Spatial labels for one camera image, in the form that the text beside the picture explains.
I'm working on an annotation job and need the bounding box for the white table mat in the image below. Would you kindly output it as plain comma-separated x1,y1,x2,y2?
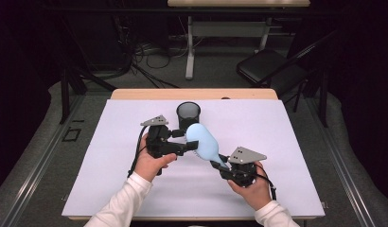
61,98,326,218

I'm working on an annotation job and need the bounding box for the white frame desk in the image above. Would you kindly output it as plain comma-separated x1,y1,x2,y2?
167,0,311,80

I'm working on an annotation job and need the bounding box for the tangle of black floor cables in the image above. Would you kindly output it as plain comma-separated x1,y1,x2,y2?
111,15,181,90

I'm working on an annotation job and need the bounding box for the wooden table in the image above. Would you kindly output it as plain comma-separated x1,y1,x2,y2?
67,88,310,221

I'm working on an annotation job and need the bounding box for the black metal stand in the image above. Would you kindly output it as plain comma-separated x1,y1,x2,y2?
58,65,118,126
317,69,330,129

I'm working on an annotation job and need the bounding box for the person's right hand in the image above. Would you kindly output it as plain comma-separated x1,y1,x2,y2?
227,161,273,212

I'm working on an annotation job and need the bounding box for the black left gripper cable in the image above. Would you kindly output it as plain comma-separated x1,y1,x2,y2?
127,125,150,180

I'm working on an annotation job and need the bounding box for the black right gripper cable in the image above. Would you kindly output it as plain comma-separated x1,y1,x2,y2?
253,164,278,201

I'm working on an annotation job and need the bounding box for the black folding chair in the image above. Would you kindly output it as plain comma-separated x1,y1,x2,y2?
235,29,341,114

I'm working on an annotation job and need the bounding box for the light blue hairbrush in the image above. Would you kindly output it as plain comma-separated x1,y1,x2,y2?
185,122,230,168

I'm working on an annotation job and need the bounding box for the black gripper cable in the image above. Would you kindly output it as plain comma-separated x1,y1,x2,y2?
127,125,150,180
253,164,278,201

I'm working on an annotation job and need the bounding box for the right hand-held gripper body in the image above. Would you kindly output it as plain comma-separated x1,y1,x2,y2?
220,146,268,189

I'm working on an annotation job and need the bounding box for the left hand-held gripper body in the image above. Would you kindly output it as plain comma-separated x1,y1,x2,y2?
140,113,187,160

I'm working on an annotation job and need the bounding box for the black mesh cup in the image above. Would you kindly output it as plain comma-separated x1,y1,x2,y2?
175,100,202,131

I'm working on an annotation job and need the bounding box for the person's left hand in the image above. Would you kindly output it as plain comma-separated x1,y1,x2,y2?
133,133,178,183

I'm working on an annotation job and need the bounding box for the metal floor rail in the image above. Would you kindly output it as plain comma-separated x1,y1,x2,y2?
0,94,86,227
304,96,379,227

